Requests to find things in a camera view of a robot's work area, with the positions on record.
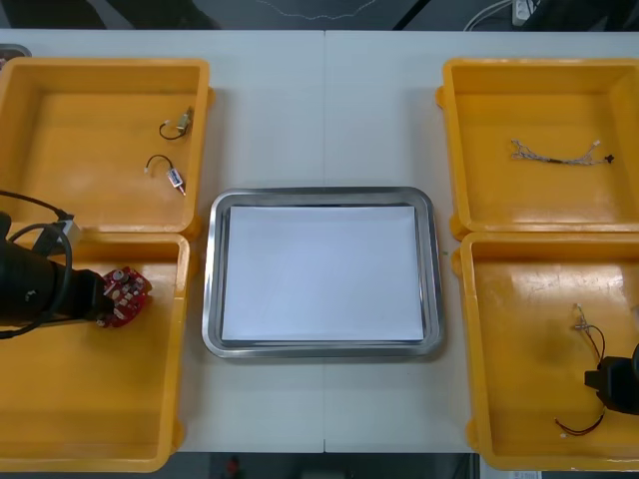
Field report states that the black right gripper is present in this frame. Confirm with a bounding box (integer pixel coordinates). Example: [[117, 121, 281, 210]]
[[584, 343, 639, 416]]

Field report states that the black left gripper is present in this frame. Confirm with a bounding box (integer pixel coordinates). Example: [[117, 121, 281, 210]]
[[65, 268, 115, 324]]

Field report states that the round red circuit board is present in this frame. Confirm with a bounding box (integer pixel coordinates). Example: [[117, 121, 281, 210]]
[[96, 265, 153, 329]]

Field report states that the red-black wire harness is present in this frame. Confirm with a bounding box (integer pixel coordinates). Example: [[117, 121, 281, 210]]
[[555, 302, 608, 441]]

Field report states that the blue label metal solenoid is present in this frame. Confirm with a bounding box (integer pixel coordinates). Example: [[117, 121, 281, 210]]
[[144, 154, 188, 198]]

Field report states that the brass-coloured metal solenoid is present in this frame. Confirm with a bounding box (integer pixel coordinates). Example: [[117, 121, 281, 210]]
[[158, 106, 196, 142]]

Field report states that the grey-white twisted wire harness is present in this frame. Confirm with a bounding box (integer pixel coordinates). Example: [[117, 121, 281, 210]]
[[509, 138, 616, 168]]

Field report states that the yellow-orange plastic bin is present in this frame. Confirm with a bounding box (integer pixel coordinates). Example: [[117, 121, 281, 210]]
[[0, 232, 194, 474], [434, 56, 639, 236], [0, 55, 217, 236], [450, 231, 639, 473]]

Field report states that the white sheet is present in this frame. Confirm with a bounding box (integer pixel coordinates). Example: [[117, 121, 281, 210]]
[[221, 204, 426, 343]]

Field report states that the small steel tray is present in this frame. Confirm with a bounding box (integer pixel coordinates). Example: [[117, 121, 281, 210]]
[[0, 43, 33, 65]]

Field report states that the white power strip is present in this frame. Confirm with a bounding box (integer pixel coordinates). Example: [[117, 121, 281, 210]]
[[512, 0, 538, 25]]

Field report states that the white cable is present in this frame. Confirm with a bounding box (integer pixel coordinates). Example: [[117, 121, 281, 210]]
[[462, 0, 516, 32]]

